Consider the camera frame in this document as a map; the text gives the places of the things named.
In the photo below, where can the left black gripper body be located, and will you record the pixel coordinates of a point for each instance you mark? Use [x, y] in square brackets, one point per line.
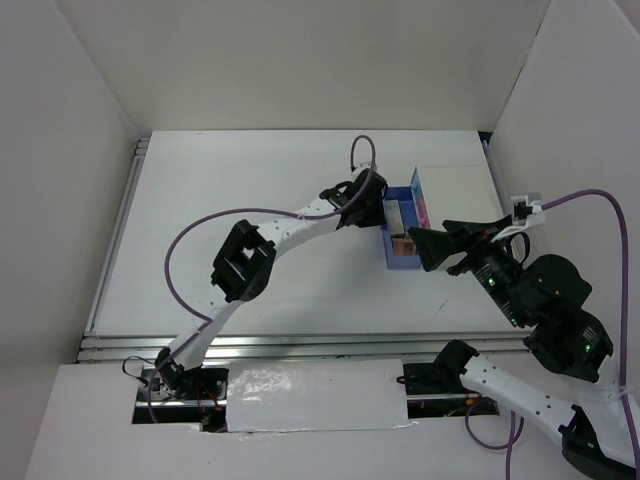
[372, 213]

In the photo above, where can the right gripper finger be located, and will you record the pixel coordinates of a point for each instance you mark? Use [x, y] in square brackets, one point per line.
[489, 228]
[435, 247]

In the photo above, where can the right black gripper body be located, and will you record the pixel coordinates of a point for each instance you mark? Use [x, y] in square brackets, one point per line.
[465, 246]

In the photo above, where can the pink drawer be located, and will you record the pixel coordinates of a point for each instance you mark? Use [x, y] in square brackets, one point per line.
[422, 213]

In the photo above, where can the peach four-pan palette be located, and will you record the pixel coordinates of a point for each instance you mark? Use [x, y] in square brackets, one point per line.
[403, 247]

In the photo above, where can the blue drawer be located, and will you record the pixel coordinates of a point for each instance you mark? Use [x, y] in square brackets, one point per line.
[415, 184]

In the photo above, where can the brown long eyeshadow palette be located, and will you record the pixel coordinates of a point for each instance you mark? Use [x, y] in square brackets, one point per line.
[394, 221]

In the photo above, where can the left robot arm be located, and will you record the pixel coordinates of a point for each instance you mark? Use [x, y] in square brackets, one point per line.
[243, 265]

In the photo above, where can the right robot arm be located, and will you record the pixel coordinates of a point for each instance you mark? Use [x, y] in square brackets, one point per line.
[596, 431]

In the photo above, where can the white drawer cabinet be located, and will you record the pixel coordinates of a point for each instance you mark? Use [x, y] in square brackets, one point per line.
[459, 192]

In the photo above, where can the white cover plate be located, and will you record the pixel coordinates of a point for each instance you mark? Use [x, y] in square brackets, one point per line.
[327, 395]

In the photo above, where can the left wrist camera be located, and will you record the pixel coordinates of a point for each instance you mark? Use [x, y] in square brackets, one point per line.
[361, 167]

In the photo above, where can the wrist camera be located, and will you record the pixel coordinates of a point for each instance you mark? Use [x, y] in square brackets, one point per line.
[361, 167]
[528, 213]

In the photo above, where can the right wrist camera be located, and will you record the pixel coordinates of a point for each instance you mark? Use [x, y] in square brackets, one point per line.
[528, 213]

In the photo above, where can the aluminium rail frame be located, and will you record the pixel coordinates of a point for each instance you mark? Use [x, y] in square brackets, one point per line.
[333, 297]

